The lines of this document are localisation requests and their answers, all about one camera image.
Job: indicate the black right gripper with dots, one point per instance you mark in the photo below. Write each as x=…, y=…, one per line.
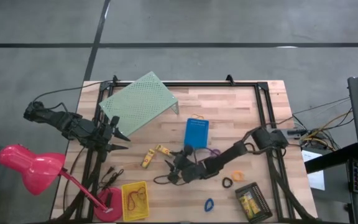
x=188, y=171

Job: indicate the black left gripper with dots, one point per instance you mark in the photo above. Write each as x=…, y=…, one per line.
x=106, y=138

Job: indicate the blue plastic basket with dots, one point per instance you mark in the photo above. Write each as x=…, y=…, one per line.
x=196, y=133

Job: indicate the red rubber band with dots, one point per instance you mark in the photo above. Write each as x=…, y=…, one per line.
x=143, y=190
x=129, y=202

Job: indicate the black plastic basket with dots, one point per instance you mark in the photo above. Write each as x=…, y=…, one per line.
x=264, y=202

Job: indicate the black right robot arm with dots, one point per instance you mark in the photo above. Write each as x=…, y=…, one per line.
x=225, y=157

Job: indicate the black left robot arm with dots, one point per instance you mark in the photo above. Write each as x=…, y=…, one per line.
x=73, y=126

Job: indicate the pink desk lamp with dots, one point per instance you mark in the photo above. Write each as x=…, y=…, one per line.
x=33, y=168

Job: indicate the black desk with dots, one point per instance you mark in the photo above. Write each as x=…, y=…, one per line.
x=331, y=158

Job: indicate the green perforated metal shelf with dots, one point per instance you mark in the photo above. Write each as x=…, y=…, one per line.
x=138, y=102

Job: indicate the yellow rubber band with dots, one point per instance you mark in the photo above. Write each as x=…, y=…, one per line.
x=197, y=115

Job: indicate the yellow plastic basket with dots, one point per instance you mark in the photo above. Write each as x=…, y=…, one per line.
x=126, y=202

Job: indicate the white paper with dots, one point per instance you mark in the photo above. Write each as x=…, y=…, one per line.
x=317, y=182

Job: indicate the black aluminium table frame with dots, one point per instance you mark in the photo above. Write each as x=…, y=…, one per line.
x=197, y=84

